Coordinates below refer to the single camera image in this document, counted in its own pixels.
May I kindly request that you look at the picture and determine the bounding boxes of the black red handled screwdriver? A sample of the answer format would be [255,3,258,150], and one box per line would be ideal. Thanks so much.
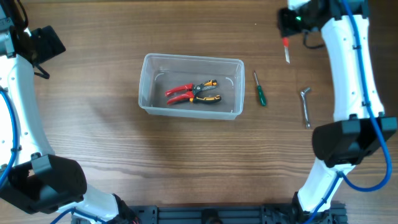
[282,37,290,63]

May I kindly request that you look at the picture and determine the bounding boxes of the silver L-shaped socket wrench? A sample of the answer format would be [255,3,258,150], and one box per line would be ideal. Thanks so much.
[300,87,311,129]

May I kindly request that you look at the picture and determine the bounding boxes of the green handled screwdriver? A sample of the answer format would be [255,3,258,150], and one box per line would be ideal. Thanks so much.
[253,70,267,106]

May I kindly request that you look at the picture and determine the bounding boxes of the orange black long-nose pliers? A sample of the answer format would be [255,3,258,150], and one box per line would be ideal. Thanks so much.
[190,80,221,104]

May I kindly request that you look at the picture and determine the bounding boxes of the red handled pruning shears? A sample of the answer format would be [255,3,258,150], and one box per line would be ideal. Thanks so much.
[165,83,204,105]

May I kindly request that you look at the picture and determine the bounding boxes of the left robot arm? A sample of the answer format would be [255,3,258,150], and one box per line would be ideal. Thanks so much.
[1,1,139,223]

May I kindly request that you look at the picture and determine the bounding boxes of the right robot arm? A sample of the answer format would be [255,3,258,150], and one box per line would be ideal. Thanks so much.
[277,0,397,223]

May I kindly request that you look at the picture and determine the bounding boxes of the clear plastic container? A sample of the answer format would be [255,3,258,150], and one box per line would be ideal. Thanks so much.
[138,54,245,120]

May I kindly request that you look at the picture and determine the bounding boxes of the left blue cable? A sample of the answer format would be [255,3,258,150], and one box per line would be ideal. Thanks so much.
[0,88,106,224]

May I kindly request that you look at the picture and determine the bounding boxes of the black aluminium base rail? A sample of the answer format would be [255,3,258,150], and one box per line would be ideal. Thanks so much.
[70,203,348,224]

